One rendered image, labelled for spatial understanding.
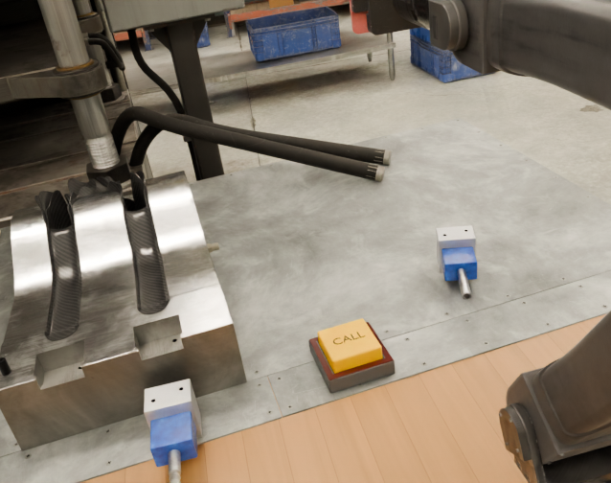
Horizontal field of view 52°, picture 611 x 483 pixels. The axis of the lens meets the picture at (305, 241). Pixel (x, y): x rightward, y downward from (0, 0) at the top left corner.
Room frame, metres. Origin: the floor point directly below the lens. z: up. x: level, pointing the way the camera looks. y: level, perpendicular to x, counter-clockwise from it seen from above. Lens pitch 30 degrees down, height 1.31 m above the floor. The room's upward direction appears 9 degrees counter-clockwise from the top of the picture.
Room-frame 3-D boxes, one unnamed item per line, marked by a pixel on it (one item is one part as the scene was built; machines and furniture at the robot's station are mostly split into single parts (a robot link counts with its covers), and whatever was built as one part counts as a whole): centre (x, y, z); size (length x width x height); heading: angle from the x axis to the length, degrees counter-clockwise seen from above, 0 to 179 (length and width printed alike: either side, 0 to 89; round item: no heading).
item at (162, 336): (0.57, 0.18, 0.87); 0.05 x 0.05 x 0.04; 12
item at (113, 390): (0.78, 0.27, 0.87); 0.50 x 0.26 x 0.14; 12
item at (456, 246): (0.70, -0.20, 0.83); 0.13 x 0.05 x 0.05; 171
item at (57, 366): (0.55, 0.29, 0.87); 0.05 x 0.05 x 0.04; 12
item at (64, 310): (0.77, 0.28, 0.92); 0.35 x 0.16 x 0.09; 12
